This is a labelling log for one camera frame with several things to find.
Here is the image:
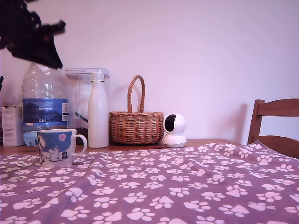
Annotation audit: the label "large clear water bottle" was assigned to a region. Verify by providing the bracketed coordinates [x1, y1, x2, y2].
[21, 61, 70, 147]

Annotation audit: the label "clear plastic container with lid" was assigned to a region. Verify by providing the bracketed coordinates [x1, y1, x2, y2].
[64, 67, 111, 141]

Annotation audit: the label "white cardboard box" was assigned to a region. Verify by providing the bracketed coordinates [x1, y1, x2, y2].
[1, 105, 25, 147]

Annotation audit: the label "white metal bottle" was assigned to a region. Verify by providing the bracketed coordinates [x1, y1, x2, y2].
[88, 72, 110, 148]

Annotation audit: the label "white mug with cartoon print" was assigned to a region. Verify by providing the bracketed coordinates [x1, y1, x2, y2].
[36, 128, 88, 168]

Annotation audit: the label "purple paw print cloth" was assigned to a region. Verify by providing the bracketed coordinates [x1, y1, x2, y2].
[0, 139, 299, 224]

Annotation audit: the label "wooden chair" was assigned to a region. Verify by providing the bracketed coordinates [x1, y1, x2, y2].
[247, 98, 299, 160]

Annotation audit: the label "wicker basket with handle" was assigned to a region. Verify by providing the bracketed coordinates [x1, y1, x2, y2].
[108, 74, 165, 146]

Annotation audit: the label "small white round camera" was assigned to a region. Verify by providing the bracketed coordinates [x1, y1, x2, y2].
[162, 113, 188, 148]

